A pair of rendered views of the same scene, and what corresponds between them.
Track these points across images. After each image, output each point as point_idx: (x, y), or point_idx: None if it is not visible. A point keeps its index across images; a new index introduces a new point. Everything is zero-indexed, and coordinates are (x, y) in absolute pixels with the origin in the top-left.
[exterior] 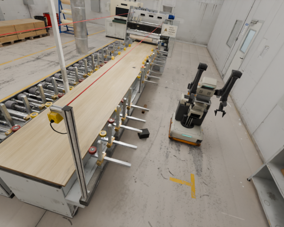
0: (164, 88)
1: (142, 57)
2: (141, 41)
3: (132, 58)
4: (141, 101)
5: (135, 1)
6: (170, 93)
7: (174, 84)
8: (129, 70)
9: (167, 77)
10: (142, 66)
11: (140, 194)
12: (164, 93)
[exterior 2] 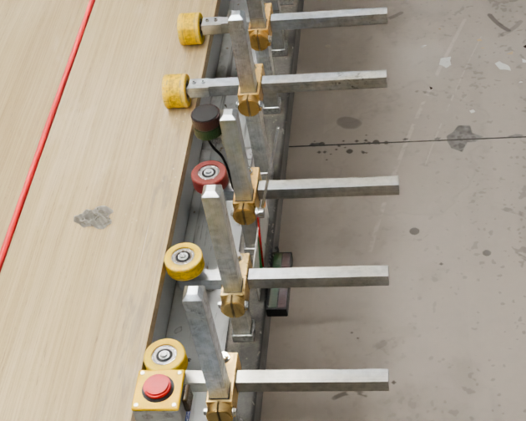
0: (448, 149)
1: (155, 3)
2: (13, 230)
3: (65, 51)
4: (272, 412)
5: None
6: (513, 204)
7: None
8: (53, 288)
9: (437, 7)
10: (153, 391)
11: None
12: (462, 230)
